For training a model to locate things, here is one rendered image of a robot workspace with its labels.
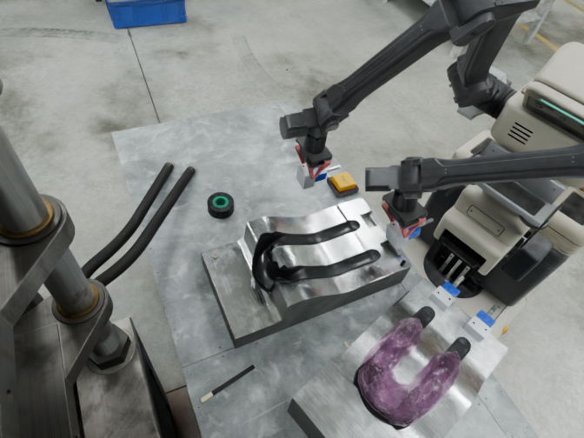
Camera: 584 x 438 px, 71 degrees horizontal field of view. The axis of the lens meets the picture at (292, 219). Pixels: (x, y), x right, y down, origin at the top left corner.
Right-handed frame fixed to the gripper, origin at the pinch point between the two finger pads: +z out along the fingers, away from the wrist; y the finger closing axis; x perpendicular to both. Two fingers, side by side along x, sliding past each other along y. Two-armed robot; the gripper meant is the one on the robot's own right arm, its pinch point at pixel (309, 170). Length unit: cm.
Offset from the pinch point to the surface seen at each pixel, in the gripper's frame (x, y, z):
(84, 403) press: -70, 34, 16
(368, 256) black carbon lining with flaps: 4.5, 28.6, 7.3
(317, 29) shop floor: 145, -242, 96
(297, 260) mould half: -15.6, 25.0, 2.7
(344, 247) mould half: -0.2, 23.7, 6.9
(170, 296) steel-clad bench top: -47, 16, 15
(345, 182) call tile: 15.5, -1.1, 11.8
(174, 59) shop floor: 9, -226, 95
